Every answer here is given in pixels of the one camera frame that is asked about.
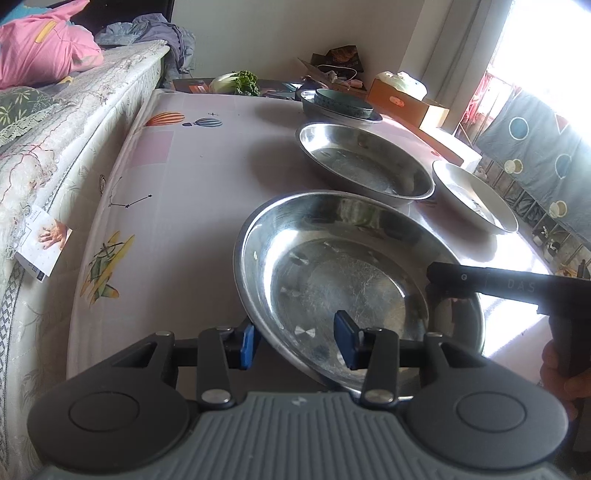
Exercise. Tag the metal drying rack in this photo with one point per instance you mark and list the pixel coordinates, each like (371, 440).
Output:
(521, 203)

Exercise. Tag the green leaf-print pillow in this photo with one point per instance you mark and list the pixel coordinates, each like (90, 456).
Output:
(23, 106)

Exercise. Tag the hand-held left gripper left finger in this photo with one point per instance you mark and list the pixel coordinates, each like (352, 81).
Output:
(248, 346)

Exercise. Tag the pink printed tablecloth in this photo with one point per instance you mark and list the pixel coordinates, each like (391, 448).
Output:
(207, 184)

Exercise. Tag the pale plastic bag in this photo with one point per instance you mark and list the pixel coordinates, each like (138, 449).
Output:
(404, 83)

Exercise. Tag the white mattress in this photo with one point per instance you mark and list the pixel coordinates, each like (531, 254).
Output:
(92, 115)

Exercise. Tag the pink quilt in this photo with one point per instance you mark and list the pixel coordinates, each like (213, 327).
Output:
(41, 50)

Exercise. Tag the napa cabbage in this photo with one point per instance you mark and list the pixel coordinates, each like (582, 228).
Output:
(240, 83)

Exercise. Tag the person's right hand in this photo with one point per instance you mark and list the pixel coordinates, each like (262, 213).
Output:
(561, 387)

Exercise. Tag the dark printed paper bag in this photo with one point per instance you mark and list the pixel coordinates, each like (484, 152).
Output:
(344, 55)

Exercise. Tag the mattress paper tag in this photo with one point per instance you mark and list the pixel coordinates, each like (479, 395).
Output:
(44, 240)

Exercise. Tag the printed appliance box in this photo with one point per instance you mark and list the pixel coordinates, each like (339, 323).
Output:
(194, 85)

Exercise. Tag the pink hanging clothes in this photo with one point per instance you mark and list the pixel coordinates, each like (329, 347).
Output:
(480, 101)

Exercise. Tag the orange cardboard box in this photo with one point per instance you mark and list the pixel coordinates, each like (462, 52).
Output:
(401, 104)

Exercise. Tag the large stainless steel plate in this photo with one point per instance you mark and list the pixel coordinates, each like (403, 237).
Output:
(323, 267)
(360, 161)

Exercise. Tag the blue patterned blanket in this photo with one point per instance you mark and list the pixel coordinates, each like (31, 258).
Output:
(540, 152)

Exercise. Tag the teal ceramic bowl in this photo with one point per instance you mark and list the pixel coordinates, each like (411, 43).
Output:
(344, 108)

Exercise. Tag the white ceramic plate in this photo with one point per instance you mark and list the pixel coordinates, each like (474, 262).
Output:
(466, 194)

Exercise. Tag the open cardboard box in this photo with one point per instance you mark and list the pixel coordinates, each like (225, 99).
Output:
(323, 74)

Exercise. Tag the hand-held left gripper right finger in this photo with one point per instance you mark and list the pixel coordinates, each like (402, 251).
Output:
(346, 339)

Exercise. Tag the dark wooden headboard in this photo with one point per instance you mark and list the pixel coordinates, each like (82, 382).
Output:
(165, 9)

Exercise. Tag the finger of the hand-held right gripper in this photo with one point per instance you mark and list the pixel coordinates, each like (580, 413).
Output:
(452, 277)

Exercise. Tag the grey curtain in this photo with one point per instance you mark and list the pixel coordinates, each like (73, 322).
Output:
(443, 37)

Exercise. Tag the blue-grey clothes pile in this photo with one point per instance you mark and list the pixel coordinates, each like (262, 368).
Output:
(157, 32)

